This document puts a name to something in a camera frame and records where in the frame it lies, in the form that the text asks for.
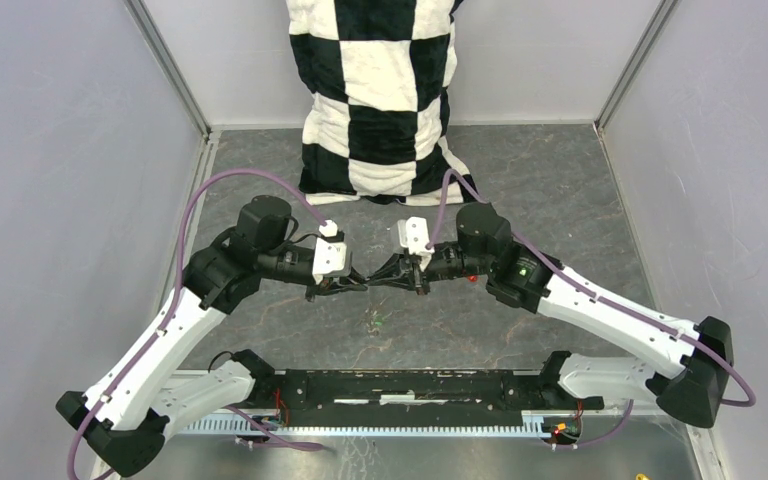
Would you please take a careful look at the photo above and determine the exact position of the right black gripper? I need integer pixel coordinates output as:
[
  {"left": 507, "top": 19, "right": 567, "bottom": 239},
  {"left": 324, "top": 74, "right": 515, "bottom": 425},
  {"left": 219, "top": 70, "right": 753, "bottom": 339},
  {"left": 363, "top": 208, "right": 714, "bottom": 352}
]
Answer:
[{"left": 368, "top": 241, "right": 492, "bottom": 296}]

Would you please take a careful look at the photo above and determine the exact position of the large metal keyring plate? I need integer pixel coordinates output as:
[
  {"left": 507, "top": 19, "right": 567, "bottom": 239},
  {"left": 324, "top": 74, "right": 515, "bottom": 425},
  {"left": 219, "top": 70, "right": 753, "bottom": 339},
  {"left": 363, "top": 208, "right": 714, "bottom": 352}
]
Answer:
[{"left": 367, "top": 290, "right": 386, "bottom": 325}]

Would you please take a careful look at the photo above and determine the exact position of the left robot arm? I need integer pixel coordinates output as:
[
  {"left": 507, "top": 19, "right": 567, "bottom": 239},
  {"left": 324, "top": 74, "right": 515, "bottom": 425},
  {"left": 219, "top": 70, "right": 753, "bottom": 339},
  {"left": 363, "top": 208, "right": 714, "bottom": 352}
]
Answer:
[{"left": 56, "top": 195, "right": 364, "bottom": 477}]

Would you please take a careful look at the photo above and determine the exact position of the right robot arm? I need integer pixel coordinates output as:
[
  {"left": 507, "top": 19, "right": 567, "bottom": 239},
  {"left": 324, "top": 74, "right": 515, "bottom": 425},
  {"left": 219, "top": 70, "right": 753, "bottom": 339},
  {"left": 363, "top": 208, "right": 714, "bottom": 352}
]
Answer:
[{"left": 367, "top": 204, "right": 734, "bottom": 428}]

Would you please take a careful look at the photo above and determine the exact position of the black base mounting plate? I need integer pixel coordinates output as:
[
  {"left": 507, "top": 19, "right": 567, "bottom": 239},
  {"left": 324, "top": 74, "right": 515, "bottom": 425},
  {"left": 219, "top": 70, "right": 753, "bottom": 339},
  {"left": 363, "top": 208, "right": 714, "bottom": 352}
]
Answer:
[{"left": 234, "top": 370, "right": 605, "bottom": 427}]

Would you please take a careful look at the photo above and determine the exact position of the black white checkered blanket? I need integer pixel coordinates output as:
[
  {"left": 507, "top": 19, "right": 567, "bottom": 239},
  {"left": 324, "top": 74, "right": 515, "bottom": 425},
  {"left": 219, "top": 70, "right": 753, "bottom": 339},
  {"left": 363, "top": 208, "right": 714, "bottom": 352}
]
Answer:
[{"left": 287, "top": 0, "right": 474, "bottom": 206}]

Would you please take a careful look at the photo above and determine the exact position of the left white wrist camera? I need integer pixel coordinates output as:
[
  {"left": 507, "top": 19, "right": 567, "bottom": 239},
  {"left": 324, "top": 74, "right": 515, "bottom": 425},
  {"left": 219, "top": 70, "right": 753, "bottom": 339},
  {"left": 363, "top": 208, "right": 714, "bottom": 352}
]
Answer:
[{"left": 311, "top": 220, "right": 351, "bottom": 284}]

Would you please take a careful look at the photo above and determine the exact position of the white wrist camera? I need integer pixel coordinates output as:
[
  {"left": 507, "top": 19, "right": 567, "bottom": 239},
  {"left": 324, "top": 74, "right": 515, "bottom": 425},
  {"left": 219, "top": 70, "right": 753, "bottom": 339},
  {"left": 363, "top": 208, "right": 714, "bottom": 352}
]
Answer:
[
  {"left": 311, "top": 220, "right": 351, "bottom": 284},
  {"left": 393, "top": 216, "right": 435, "bottom": 271}
]

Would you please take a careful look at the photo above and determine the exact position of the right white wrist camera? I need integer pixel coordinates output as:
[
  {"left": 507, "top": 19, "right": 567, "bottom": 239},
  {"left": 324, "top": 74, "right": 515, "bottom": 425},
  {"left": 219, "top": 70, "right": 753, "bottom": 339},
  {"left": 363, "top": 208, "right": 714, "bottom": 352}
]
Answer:
[{"left": 393, "top": 216, "right": 435, "bottom": 271}]

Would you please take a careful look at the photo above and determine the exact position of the aluminium frame rail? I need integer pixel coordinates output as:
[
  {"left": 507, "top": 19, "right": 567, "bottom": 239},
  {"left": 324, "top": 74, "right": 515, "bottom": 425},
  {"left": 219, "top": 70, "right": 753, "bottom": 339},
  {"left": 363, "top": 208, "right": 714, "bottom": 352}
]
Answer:
[{"left": 110, "top": 368, "right": 713, "bottom": 417}]

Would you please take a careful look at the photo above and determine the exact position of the grey slotted cable duct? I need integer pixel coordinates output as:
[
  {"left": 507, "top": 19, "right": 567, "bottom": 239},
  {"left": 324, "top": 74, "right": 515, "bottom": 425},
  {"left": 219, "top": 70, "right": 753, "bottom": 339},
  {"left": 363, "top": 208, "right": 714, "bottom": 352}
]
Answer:
[{"left": 181, "top": 412, "right": 550, "bottom": 439}]

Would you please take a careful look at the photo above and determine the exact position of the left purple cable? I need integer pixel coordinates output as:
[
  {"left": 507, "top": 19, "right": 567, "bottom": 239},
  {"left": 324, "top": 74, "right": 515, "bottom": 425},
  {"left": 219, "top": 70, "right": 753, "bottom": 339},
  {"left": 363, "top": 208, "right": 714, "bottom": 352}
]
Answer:
[{"left": 65, "top": 167, "right": 332, "bottom": 480}]

